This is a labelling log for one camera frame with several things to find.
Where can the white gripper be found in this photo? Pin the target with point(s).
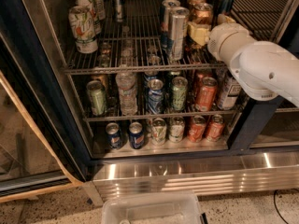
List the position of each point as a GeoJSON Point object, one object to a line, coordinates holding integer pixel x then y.
{"type": "Point", "coordinates": [218, 41]}

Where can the orange copper can front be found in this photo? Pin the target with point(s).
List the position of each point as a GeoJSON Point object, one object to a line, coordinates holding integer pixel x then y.
{"type": "Point", "coordinates": [202, 13]}

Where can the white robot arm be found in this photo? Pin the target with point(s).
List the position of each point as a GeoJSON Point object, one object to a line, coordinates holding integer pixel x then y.
{"type": "Point", "coordinates": [263, 69]}

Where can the blue silver tall can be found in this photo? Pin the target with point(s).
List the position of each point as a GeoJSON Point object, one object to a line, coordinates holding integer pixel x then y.
{"type": "Point", "coordinates": [225, 6]}

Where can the tall silver can front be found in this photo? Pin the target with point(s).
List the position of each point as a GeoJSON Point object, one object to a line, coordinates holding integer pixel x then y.
{"type": "Point", "coordinates": [177, 31]}

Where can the green can middle centre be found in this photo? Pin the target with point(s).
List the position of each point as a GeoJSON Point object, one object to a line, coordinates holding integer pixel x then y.
{"type": "Point", "coordinates": [179, 88]}

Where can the orange can middle shelf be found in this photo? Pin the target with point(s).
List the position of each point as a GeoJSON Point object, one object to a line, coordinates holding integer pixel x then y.
{"type": "Point", "coordinates": [205, 96]}

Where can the blue pepsi can middle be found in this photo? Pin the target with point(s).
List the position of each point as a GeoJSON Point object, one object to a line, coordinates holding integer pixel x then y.
{"type": "Point", "coordinates": [156, 96]}

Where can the blue pepsi can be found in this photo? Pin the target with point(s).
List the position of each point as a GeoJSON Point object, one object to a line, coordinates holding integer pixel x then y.
{"type": "Point", "coordinates": [114, 135]}
{"type": "Point", "coordinates": [136, 135]}
{"type": "Point", "coordinates": [156, 96]}

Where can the dark fridge centre pillar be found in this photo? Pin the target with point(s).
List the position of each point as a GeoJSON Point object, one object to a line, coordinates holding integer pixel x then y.
{"type": "Point", "coordinates": [254, 117]}

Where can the tall silver can back left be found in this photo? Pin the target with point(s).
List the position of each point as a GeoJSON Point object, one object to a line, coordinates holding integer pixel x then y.
{"type": "Point", "coordinates": [118, 10]}

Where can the white green can bottom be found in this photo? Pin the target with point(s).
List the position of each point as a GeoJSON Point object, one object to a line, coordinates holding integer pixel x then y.
{"type": "Point", "coordinates": [158, 131]}

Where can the white 7up can back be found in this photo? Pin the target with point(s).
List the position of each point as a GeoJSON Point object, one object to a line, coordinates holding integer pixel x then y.
{"type": "Point", "coordinates": [98, 0]}

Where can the white 7up can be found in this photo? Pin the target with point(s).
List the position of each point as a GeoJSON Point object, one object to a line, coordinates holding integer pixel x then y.
{"type": "Point", "coordinates": [81, 24]}
{"type": "Point", "coordinates": [98, 0]}
{"type": "Point", "coordinates": [90, 4]}

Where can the white 7up can front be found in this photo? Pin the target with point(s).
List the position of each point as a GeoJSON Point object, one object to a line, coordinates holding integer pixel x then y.
{"type": "Point", "coordinates": [81, 24]}

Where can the white 7up can middle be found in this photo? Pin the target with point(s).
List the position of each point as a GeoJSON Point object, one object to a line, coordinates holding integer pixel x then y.
{"type": "Point", "coordinates": [90, 4]}

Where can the green can middle left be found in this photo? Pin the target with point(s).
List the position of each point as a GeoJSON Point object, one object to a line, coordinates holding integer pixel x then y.
{"type": "Point", "coordinates": [97, 96]}

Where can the blue pepsi can bottom left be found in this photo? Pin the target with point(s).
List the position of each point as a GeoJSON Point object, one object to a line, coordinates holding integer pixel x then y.
{"type": "Point", "coordinates": [114, 135]}

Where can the stainless fridge base panel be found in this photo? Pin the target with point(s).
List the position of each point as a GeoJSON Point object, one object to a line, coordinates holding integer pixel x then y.
{"type": "Point", "coordinates": [205, 176]}

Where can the glass fridge door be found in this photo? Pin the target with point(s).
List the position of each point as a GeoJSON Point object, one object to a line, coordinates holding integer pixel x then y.
{"type": "Point", "coordinates": [29, 161]}

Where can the clear water bottle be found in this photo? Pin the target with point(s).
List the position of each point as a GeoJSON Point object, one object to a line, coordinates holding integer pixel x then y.
{"type": "Point", "coordinates": [126, 83]}

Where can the clear plastic bin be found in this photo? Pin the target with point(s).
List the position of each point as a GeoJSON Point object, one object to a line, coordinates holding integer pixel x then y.
{"type": "Point", "coordinates": [176, 207]}

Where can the top wire shelf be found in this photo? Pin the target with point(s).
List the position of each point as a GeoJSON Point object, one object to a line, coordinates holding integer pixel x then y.
{"type": "Point", "coordinates": [143, 39]}

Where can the wire shelf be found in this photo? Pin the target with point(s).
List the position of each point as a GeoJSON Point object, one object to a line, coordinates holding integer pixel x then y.
{"type": "Point", "coordinates": [114, 113]}
{"type": "Point", "coordinates": [143, 39]}

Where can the middle wire shelf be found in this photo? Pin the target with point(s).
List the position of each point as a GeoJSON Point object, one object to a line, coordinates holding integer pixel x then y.
{"type": "Point", "coordinates": [114, 113]}

